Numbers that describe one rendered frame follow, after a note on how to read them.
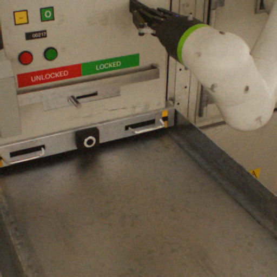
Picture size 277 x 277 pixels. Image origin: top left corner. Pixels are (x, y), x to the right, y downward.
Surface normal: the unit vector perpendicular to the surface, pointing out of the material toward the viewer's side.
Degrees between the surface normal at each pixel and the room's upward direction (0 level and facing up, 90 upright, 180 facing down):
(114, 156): 0
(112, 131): 90
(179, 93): 90
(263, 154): 90
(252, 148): 90
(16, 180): 0
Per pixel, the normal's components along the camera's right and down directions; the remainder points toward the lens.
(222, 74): -0.16, 0.55
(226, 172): -0.90, 0.22
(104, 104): 0.44, 0.47
